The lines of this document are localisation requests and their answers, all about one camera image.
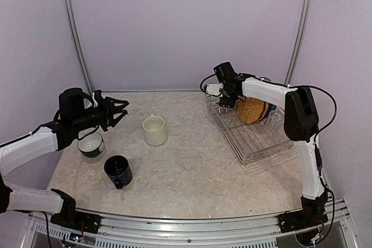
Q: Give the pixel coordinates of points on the left aluminium frame post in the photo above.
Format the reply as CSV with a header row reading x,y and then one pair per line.
x,y
77,45

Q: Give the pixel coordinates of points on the clear glass tumbler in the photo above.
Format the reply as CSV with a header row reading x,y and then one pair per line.
x,y
276,122

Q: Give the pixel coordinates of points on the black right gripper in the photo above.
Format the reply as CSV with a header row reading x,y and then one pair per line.
x,y
228,103

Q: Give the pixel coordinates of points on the dark bowl white inside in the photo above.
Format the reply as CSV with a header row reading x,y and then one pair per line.
x,y
91,145

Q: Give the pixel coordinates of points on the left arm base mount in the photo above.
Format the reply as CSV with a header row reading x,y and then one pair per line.
x,y
71,218

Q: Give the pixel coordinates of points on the right aluminium frame post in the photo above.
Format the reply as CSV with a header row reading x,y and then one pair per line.
x,y
300,33

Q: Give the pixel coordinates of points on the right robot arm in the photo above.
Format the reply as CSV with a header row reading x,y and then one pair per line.
x,y
301,120

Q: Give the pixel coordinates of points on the white ribbed ceramic mug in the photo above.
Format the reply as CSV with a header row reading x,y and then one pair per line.
x,y
155,130

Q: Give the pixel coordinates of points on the blue polka dot plate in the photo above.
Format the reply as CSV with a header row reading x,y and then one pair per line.
x,y
270,109

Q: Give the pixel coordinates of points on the metal wire dish rack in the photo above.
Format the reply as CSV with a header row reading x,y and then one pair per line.
x,y
249,142

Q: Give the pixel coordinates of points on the front aluminium rail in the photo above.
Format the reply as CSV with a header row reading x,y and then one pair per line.
x,y
125,231

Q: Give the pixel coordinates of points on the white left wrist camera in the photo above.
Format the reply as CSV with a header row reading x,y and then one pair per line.
x,y
94,102

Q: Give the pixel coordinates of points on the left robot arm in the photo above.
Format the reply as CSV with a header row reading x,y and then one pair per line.
x,y
78,111

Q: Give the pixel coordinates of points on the dark blue ceramic mug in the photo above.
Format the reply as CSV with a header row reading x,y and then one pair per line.
x,y
118,170

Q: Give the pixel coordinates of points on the yellow polka dot plate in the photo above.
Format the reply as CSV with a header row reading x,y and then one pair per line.
x,y
266,108
249,110

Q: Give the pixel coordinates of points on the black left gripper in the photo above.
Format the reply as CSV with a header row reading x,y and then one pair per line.
x,y
108,109

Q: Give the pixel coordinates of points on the aluminium frame post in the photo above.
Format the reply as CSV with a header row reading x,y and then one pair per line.
x,y
300,33
77,45

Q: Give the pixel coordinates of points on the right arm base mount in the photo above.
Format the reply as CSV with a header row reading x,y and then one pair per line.
x,y
311,214

